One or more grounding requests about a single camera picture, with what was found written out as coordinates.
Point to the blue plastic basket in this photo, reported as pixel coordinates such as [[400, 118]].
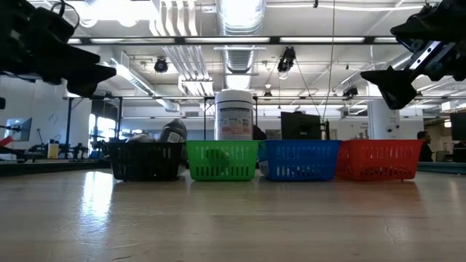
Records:
[[300, 160]]

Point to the black background rack frame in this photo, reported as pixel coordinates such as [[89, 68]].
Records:
[[164, 98]]

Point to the black ceiling spotlight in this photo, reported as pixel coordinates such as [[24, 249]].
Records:
[[350, 91], [286, 60], [161, 65]]

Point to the green plastic basket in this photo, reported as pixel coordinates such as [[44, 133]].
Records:
[[223, 160]]

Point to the white plastic wipes canister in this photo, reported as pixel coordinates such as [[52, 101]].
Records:
[[233, 116]]

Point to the black plastic basket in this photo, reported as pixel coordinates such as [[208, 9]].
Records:
[[145, 162]]

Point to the red plastic basket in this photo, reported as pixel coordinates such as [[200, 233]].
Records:
[[378, 158]]

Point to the black computer monitor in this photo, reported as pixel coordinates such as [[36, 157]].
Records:
[[300, 125], [458, 125]]

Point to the teal background table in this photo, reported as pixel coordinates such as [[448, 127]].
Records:
[[442, 167]]

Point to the silver ventilation duct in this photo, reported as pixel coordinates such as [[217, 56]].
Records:
[[240, 36]]

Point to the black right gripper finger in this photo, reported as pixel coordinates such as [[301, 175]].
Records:
[[418, 27], [395, 85]]

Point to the black metal rig frame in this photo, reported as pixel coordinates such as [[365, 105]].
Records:
[[225, 40]]

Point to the person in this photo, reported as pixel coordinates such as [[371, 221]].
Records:
[[425, 147], [260, 133]]

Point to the small desk monitor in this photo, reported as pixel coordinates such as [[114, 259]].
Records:
[[20, 129]]

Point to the white round column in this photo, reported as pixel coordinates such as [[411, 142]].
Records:
[[378, 123]]

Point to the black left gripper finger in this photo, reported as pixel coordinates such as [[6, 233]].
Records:
[[69, 58], [91, 78]]

